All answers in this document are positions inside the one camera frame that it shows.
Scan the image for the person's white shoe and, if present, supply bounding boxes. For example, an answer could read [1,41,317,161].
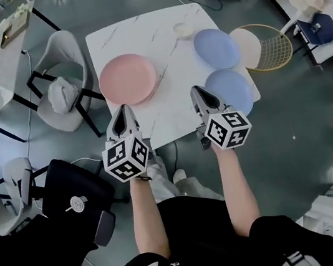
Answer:
[171,167,188,184]

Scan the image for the light grey shell chair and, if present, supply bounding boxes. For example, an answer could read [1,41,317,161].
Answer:
[0,153,60,239]

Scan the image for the blue big plate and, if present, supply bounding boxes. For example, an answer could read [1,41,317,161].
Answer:
[202,64,258,122]
[191,24,243,75]

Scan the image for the small cream bowl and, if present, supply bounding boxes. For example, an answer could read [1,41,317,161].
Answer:
[172,20,195,39]

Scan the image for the thin white cable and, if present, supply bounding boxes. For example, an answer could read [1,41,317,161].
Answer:
[9,49,47,159]

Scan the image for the person's left forearm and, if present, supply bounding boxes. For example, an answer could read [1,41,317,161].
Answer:
[125,171,172,264]

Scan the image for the cream seat cushion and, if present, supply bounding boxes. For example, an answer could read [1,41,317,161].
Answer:
[228,25,266,73]

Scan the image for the person's grey trousers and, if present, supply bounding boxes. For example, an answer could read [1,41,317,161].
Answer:
[143,146,226,213]

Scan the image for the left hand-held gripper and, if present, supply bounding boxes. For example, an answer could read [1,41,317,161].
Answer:
[94,100,158,186]

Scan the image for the wooden tray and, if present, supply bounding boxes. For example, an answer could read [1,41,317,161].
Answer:
[0,8,36,50]

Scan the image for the person's black shirt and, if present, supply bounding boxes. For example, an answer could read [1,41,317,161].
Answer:
[90,171,333,266]

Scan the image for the black office chair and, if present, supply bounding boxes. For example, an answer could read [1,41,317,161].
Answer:
[0,150,128,266]

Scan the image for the black wrist cord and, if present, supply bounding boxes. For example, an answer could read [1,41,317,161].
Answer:
[135,172,153,184]

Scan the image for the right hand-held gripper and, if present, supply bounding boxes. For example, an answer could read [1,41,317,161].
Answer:
[188,77,256,156]

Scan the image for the person's right forearm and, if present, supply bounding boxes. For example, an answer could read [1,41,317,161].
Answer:
[211,140,265,242]

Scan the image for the grey bundled cloth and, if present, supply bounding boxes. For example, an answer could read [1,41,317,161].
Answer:
[44,74,84,116]

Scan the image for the gold wire chair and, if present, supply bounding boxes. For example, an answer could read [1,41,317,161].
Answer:
[227,17,297,77]

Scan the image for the grey upholstered chair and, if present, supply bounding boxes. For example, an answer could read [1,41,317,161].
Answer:
[18,25,112,148]

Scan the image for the pink big plate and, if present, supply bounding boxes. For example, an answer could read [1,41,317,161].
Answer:
[94,49,162,112]

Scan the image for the blue chair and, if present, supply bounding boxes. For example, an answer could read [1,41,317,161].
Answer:
[277,10,333,71]

